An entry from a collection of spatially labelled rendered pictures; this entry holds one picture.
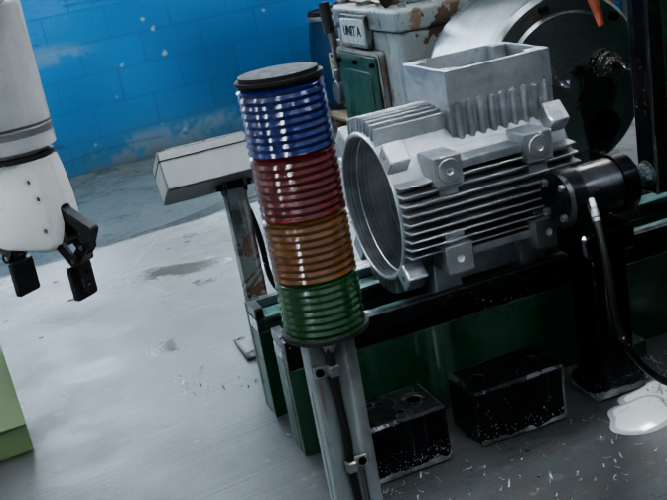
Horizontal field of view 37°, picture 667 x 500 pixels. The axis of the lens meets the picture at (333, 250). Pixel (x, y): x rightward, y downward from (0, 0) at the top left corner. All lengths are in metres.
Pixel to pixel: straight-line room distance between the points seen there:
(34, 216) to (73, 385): 0.31
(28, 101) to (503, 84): 0.49
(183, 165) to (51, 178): 0.18
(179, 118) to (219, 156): 5.54
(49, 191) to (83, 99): 5.48
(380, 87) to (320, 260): 0.94
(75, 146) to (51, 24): 0.77
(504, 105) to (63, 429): 0.62
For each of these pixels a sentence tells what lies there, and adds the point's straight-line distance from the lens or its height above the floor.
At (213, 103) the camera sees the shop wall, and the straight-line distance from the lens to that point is 6.81.
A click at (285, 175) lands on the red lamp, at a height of 1.15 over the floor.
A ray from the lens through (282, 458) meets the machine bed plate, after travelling 1.03.
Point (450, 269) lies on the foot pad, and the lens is 0.99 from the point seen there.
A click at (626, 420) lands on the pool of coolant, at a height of 0.80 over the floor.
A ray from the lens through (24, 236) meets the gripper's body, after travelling 1.12.
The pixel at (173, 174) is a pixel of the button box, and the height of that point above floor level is 1.05.
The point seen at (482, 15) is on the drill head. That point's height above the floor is 1.14.
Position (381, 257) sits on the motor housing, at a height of 0.95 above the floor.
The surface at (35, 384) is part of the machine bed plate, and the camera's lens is 1.37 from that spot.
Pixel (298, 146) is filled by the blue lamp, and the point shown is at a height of 1.17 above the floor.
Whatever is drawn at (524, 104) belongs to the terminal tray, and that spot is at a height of 1.09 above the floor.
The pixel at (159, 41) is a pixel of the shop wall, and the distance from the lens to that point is 6.67.
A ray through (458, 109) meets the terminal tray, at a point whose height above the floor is 1.11.
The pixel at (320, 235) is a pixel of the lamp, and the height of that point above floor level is 1.11.
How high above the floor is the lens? 1.31
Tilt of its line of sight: 19 degrees down
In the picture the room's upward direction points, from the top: 10 degrees counter-clockwise
